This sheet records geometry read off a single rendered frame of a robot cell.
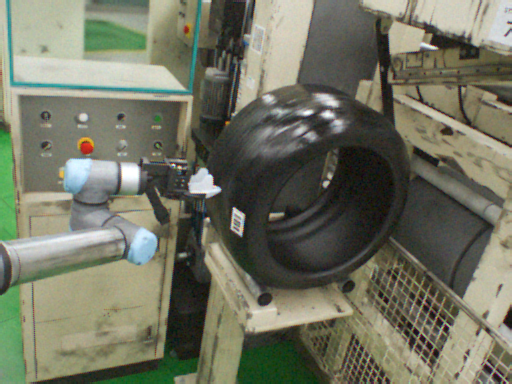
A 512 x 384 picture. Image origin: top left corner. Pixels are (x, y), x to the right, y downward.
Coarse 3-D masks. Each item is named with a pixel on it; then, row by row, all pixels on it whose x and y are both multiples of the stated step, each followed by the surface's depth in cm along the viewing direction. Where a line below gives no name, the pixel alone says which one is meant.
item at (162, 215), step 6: (150, 192) 113; (156, 192) 114; (150, 198) 114; (156, 198) 115; (156, 204) 116; (162, 204) 117; (156, 210) 116; (162, 210) 117; (156, 216) 118; (162, 216) 118; (168, 216) 119; (162, 222) 119; (168, 222) 120
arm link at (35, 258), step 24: (120, 216) 108; (0, 240) 77; (24, 240) 82; (48, 240) 85; (72, 240) 89; (96, 240) 93; (120, 240) 99; (144, 240) 102; (0, 264) 74; (24, 264) 79; (48, 264) 83; (72, 264) 88; (96, 264) 95; (0, 288) 75
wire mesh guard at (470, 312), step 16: (384, 272) 161; (400, 272) 154; (448, 288) 137; (384, 304) 162; (464, 304) 132; (336, 320) 187; (368, 320) 170; (400, 320) 155; (416, 320) 149; (480, 320) 127; (384, 336) 162; (496, 336) 123; (320, 352) 198; (368, 352) 170; (384, 352) 163; (464, 352) 133; (320, 368) 197
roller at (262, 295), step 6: (216, 234) 160; (222, 246) 156; (228, 252) 151; (234, 264) 147; (240, 270) 144; (240, 276) 144; (246, 276) 141; (246, 282) 140; (252, 282) 138; (258, 282) 137; (252, 288) 137; (258, 288) 135; (264, 288) 135; (252, 294) 137; (258, 294) 134; (264, 294) 133; (270, 294) 134; (258, 300) 134; (264, 300) 134; (270, 300) 135; (264, 306) 135
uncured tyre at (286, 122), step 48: (288, 96) 125; (336, 96) 125; (240, 144) 121; (288, 144) 114; (336, 144) 117; (384, 144) 124; (240, 192) 116; (336, 192) 161; (384, 192) 149; (240, 240) 122; (288, 240) 160; (336, 240) 157; (384, 240) 141; (288, 288) 136
